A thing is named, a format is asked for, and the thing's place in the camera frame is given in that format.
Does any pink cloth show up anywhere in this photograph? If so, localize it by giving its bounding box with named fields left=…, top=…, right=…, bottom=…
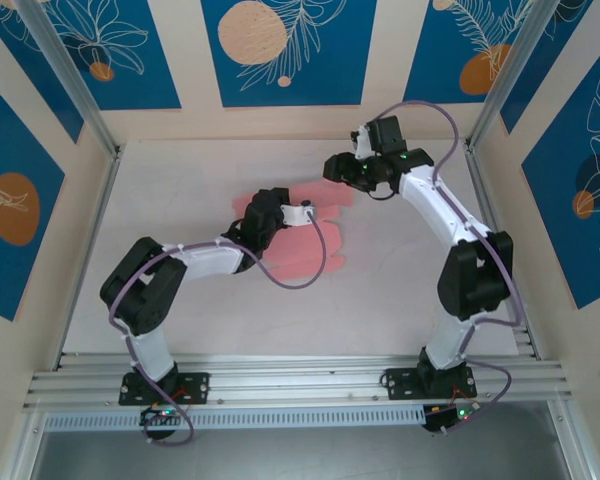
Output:
left=231, top=182, right=355, bottom=275

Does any grey metal sheet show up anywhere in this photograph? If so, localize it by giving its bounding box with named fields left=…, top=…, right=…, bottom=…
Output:
left=29, top=427, right=569, bottom=480

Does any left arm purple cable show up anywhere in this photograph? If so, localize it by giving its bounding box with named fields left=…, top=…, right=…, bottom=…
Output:
left=108, top=212, right=329, bottom=447

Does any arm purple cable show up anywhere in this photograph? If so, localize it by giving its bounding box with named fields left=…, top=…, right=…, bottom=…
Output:
left=367, top=101, right=527, bottom=435
left=108, top=212, right=329, bottom=447

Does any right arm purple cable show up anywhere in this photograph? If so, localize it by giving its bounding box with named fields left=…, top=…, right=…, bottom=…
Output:
left=367, top=101, right=527, bottom=435

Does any aluminium table side rail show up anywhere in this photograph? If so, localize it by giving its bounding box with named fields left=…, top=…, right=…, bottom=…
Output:
left=462, top=139, right=539, bottom=359
left=54, top=144, right=124, bottom=371

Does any aluminium corner post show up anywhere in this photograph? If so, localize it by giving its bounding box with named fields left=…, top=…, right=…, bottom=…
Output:
left=467, top=0, right=551, bottom=151
left=17, top=0, right=124, bottom=157

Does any aluminium mounting rail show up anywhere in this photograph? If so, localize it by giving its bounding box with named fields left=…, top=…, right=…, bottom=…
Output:
left=22, top=352, right=576, bottom=410

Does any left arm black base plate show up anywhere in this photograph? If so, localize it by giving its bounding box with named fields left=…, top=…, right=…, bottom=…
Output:
left=118, top=372, right=211, bottom=405

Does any grey slotted cable duct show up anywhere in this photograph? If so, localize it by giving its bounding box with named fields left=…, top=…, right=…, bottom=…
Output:
left=43, top=405, right=426, bottom=432

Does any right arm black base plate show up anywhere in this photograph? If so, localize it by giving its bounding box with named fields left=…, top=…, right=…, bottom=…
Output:
left=383, top=366, right=479, bottom=401

